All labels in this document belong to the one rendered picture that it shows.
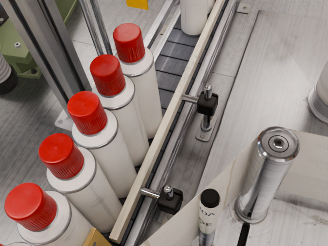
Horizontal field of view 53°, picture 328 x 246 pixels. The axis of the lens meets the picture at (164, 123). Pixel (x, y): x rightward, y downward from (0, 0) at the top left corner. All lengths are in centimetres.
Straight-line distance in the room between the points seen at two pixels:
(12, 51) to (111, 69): 39
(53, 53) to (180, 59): 25
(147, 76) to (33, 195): 20
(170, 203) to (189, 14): 35
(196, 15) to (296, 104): 24
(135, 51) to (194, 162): 25
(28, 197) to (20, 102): 44
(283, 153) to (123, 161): 19
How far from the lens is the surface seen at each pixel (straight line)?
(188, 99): 54
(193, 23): 65
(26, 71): 76
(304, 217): 50
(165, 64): 63
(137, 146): 46
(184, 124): 56
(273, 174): 34
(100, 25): 50
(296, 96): 60
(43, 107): 69
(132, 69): 40
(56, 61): 51
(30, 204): 30
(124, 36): 39
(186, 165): 56
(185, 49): 65
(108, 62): 36
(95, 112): 33
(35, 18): 46
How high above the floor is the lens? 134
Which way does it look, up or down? 57 degrees down
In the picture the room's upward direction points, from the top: 9 degrees counter-clockwise
